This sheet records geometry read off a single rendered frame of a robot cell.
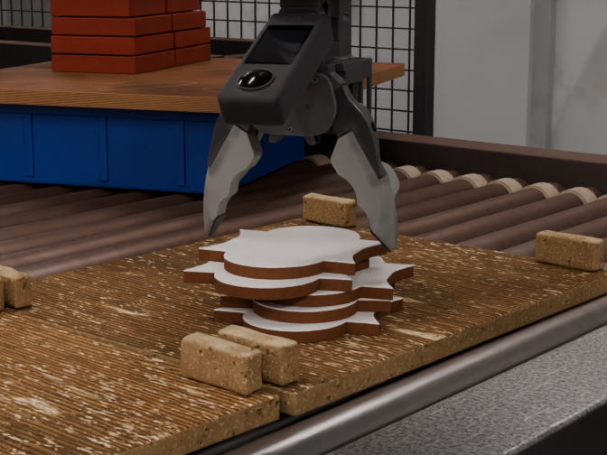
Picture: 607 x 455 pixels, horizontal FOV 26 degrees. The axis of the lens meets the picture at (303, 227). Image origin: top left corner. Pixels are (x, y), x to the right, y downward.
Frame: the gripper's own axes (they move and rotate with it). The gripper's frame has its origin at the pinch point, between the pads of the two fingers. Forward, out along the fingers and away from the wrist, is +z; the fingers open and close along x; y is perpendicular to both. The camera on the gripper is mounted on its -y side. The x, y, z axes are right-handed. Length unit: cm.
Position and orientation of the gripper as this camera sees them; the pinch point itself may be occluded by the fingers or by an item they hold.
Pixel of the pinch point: (294, 247)
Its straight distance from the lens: 98.6
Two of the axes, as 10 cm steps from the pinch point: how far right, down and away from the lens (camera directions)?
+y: 3.8, -1.9, 9.1
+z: 0.0, 9.8, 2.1
